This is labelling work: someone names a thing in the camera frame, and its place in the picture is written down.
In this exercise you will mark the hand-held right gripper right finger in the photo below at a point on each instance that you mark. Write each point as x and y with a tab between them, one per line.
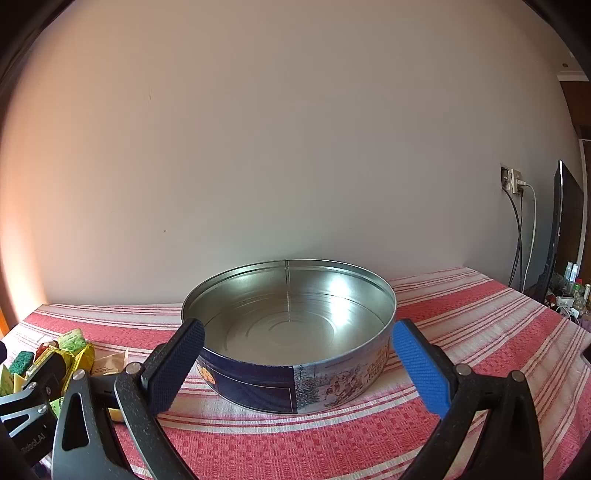
422	369

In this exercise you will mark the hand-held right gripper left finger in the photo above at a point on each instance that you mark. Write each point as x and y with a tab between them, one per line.
178	364

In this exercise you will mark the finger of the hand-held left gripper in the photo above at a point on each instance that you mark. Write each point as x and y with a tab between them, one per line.
39	397

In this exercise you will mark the long green white packet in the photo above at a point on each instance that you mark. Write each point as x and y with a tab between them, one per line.
57	406

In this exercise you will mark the yellow snack packet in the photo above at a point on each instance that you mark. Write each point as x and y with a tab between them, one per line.
39	361
84	357

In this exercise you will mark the green scouring sponge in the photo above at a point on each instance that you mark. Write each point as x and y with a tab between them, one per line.
21	362

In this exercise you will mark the red snack packet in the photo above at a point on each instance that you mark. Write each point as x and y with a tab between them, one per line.
46	347

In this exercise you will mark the green white tissue packet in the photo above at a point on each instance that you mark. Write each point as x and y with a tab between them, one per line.
71	340

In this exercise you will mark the beige paper packet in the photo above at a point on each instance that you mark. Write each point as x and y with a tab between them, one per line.
111	362

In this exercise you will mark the round metal cookie tin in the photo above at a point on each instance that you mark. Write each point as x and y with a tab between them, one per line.
286	323

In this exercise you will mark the red striped tablecloth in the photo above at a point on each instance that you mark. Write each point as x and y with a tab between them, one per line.
323	438

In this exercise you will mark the black smartphone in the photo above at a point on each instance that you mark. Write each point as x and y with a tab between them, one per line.
587	354

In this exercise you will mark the small clear bottle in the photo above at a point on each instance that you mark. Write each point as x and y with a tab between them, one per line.
580	295

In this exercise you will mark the white spray bottle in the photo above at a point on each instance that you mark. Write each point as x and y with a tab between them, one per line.
569	271
576	273

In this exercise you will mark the black flat screen television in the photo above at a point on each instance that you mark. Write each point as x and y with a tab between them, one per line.
570	221

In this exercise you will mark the white plug adapter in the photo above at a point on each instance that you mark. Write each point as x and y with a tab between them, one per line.
518	181

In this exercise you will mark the brown wooden wardrobe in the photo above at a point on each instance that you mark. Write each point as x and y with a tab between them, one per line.
577	106

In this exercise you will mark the wall socket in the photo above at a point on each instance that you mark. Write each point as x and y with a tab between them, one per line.
505	177

